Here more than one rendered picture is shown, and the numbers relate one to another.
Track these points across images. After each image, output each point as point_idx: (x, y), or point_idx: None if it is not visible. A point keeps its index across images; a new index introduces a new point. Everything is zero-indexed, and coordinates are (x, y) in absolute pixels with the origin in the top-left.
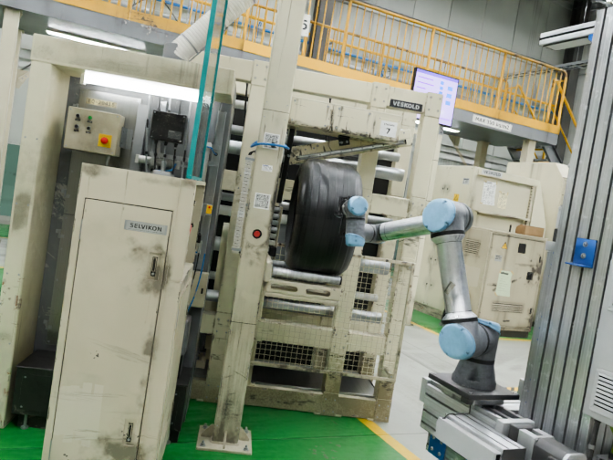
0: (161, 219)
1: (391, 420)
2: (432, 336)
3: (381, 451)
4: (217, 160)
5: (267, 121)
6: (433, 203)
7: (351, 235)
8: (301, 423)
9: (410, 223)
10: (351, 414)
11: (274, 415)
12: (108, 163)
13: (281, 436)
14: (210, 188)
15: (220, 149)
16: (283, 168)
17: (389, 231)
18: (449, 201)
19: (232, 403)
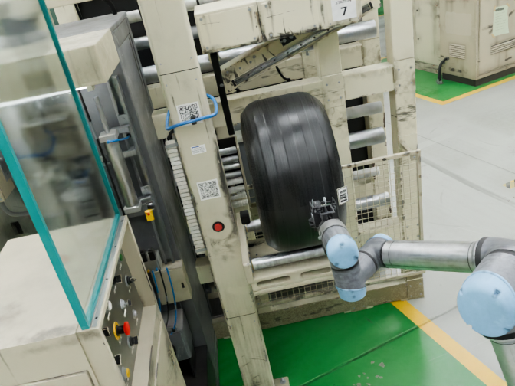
0: (78, 384)
1: (426, 289)
2: (434, 108)
3: (428, 356)
4: (134, 141)
5: (173, 90)
6: (475, 293)
7: (346, 292)
8: (335, 336)
9: (430, 259)
10: (383, 302)
11: (305, 334)
12: (4, 206)
13: (320, 372)
14: (141, 172)
15: (131, 127)
16: (221, 100)
17: (398, 263)
18: (502, 286)
19: (260, 384)
